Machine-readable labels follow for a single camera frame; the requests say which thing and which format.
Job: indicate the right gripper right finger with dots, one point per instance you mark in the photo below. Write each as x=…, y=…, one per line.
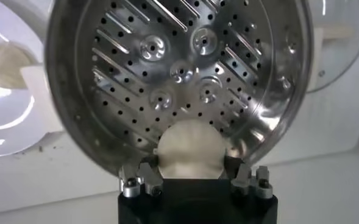
x=249, y=181

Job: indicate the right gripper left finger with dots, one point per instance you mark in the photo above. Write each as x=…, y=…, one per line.
x=145, y=179

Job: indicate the white steamed baozi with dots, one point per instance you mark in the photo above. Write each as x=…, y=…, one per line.
x=8, y=65
x=189, y=149

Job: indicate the round glass pot lid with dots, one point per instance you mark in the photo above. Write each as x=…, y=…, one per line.
x=343, y=61

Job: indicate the white round plate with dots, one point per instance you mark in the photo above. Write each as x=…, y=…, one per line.
x=8, y=115

